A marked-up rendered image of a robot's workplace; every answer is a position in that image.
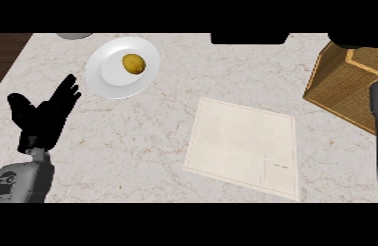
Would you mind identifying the yellow potato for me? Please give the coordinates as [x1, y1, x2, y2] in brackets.
[121, 53, 148, 75]

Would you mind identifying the black rounded appliance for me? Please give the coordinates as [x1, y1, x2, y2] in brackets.
[326, 32, 378, 50]

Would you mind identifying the brown wicker basket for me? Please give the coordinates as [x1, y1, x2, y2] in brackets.
[301, 41, 378, 136]

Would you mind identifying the grey round object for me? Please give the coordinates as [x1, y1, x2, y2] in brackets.
[55, 32, 94, 41]

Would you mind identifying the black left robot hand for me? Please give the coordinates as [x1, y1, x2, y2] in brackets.
[6, 73, 83, 154]

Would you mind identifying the white round plate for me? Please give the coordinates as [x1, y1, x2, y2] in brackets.
[84, 36, 161, 100]

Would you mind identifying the beige cloth placemat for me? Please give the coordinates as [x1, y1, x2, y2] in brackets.
[182, 96, 303, 202]

